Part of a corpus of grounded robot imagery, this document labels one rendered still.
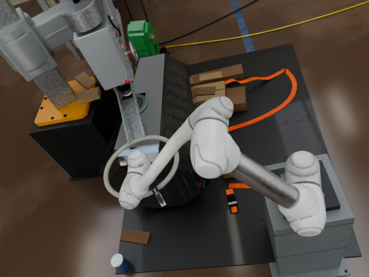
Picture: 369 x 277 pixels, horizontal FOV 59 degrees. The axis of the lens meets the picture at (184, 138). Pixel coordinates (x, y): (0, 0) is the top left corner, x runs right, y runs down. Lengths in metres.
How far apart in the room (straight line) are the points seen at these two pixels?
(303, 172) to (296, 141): 1.46
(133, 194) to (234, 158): 0.57
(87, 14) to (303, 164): 1.37
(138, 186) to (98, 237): 1.57
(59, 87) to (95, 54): 0.83
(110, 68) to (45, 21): 0.70
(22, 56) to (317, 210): 2.14
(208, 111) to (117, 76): 1.11
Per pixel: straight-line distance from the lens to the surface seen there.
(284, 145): 3.01
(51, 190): 3.59
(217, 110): 1.21
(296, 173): 1.59
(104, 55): 2.13
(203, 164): 1.11
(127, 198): 1.54
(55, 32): 2.69
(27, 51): 2.63
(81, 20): 1.98
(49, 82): 2.84
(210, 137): 1.13
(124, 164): 2.31
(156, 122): 2.34
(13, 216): 3.72
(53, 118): 2.94
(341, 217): 1.82
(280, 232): 1.79
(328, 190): 1.84
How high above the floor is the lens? 2.44
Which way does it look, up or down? 49 degrees down
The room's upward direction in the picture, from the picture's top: 23 degrees counter-clockwise
